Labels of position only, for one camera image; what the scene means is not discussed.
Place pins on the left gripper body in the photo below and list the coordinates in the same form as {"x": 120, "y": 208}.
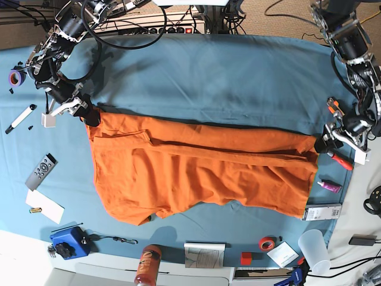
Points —
{"x": 355, "y": 128}

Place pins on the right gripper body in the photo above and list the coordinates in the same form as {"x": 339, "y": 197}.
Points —
{"x": 66, "y": 94}

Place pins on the orange t-shirt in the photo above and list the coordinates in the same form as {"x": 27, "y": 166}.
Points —
{"x": 145, "y": 166}

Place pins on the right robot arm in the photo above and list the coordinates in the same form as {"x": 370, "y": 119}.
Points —
{"x": 72, "y": 24}

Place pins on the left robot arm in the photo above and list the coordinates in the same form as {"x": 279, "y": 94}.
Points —
{"x": 357, "y": 69}

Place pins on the red screwdriver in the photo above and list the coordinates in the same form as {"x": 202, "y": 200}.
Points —
{"x": 341, "y": 160}

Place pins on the black and white marker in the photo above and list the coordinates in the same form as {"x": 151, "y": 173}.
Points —
{"x": 21, "y": 117}

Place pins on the orange black utility knife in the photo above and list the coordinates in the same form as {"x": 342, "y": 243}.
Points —
{"x": 334, "y": 108}

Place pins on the purple tape roll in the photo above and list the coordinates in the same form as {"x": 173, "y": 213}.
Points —
{"x": 16, "y": 78}

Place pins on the purple glue tube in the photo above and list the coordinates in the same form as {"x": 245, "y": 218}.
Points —
{"x": 329, "y": 186}

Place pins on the grey remote control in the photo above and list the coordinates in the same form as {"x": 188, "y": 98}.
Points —
{"x": 41, "y": 171}

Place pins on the blue-grey table cloth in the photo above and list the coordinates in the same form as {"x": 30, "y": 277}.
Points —
{"x": 236, "y": 81}

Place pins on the plastic blister pack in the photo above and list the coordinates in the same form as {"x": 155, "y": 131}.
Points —
{"x": 317, "y": 212}

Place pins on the white paper card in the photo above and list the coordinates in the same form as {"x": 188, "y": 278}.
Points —
{"x": 50, "y": 209}

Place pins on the black power adapter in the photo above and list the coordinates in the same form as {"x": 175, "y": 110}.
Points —
{"x": 363, "y": 240}

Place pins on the small yellow battery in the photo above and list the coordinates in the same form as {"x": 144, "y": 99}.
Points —
{"x": 35, "y": 210}

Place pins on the translucent plastic cup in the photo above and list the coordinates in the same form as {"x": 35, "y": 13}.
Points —
{"x": 313, "y": 247}

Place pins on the power strip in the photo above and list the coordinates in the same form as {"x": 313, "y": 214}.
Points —
{"x": 171, "y": 29}

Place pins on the red tape roll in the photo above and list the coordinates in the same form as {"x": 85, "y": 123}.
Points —
{"x": 267, "y": 243}

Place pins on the white square card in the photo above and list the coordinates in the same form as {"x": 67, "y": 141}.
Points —
{"x": 283, "y": 255}

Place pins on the blue clamp box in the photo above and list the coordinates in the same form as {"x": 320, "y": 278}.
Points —
{"x": 71, "y": 243}

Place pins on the blue spring clamp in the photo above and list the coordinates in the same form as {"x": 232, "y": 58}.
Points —
{"x": 298, "y": 275}

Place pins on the small red cube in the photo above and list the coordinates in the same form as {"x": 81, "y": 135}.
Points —
{"x": 246, "y": 258}

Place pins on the orange drink bottle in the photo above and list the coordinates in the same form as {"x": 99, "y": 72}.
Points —
{"x": 148, "y": 267}

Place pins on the grey notebook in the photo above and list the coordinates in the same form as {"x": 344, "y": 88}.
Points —
{"x": 204, "y": 255}

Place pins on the silver carabiner with strap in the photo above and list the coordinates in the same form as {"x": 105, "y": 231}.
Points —
{"x": 95, "y": 237}

